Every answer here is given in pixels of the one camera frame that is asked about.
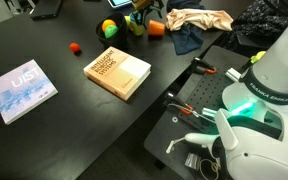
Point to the dark blue cloth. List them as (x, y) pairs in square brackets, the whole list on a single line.
[(187, 40)]

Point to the black bowl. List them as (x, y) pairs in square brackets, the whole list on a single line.
[(117, 41)]

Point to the blue plastic cup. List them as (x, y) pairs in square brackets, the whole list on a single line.
[(133, 19)]

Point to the yellow green knob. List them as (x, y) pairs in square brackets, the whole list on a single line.
[(258, 56)]

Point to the tan Intelligent Robotic Systems book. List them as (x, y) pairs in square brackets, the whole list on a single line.
[(117, 71)]

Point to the small metal washer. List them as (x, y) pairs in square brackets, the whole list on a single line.
[(175, 119)]

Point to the black closed laptop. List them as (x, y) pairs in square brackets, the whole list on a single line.
[(47, 8)]

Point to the green toy fruit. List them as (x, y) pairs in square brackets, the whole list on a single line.
[(111, 31)]

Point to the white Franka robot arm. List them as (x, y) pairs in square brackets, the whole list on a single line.
[(270, 66)]

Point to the pale blue UIST book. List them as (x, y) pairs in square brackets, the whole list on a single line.
[(22, 90)]

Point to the yellow plastic cup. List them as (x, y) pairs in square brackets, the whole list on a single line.
[(138, 30)]

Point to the peach cloth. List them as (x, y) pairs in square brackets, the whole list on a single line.
[(200, 18)]

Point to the silver aluminium extrusion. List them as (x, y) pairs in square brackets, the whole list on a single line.
[(233, 74)]

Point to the black speckled bag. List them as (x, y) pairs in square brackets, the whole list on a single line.
[(250, 16)]

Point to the small clear plastic bag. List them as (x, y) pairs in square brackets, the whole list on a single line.
[(192, 161)]

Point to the small silver bracket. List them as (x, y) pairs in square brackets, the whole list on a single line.
[(209, 112)]

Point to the tan rubber band loop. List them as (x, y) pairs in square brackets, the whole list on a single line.
[(201, 165)]

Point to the black perforated breadboard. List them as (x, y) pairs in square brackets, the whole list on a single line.
[(210, 93)]

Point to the orange plastic cup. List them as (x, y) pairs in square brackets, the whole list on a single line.
[(156, 28)]

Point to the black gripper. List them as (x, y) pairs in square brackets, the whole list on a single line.
[(155, 2)]

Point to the black clamp orange tip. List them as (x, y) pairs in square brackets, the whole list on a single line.
[(202, 68), (175, 100)]

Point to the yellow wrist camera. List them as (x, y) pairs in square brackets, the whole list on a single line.
[(140, 4)]

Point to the small red ball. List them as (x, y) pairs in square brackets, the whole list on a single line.
[(74, 47)]

